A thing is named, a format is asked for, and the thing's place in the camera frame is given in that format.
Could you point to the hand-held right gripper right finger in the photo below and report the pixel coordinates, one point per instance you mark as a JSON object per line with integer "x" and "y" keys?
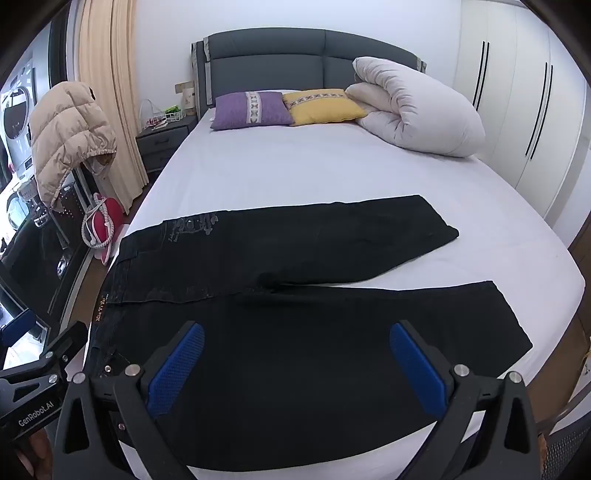
{"x": 415, "y": 369}

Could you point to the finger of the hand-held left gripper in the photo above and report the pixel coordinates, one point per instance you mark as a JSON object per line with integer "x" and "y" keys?
{"x": 64, "y": 344}
{"x": 16, "y": 325}

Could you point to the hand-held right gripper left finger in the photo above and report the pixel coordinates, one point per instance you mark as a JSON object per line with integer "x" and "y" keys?
{"x": 175, "y": 369}

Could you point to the black pants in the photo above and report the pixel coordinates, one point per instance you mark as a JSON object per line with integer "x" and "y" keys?
{"x": 300, "y": 350}

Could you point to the person's left hand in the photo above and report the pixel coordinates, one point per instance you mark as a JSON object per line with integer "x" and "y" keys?
{"x": 34, "y": 454}

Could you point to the grey mesh chair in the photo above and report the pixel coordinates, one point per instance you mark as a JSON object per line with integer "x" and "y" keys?
{"x": 568, "y": 450}

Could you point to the white washing machine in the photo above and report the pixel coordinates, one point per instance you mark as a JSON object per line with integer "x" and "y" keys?
{"x": 14, "y": 129}

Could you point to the beige puffer jacket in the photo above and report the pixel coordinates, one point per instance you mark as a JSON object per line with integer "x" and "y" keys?
{"x": 69, "y": 134}

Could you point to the dark grey nightstand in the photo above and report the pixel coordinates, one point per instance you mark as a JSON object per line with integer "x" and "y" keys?
{"x": 161, "y": 141}

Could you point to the bed with white sheet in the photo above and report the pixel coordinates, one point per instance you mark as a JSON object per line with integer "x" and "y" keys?
{"x": 300, "y": 161}

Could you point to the beige curtain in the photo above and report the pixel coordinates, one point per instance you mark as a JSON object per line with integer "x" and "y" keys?
{"x": 111, "y": 92}

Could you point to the rolled white duvet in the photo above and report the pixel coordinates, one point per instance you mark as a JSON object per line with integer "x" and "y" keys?
{"x": 415, "y": 106}

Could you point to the purple pillow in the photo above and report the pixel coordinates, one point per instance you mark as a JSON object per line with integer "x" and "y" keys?
{"x": 249, "y": 110}

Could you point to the white paper bag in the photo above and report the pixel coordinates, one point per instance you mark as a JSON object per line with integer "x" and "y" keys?
{"x": 187, "y": 98}

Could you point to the yellow pillow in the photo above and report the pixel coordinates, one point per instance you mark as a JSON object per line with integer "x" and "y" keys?
{"x": 323, "y": 107}

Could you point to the white wardrobe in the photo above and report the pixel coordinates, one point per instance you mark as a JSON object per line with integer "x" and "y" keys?
{"x": 521, "y": 106}

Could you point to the dark grey padded headboard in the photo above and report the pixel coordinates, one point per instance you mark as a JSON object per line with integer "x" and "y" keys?
{"x": 268, "y": 60}

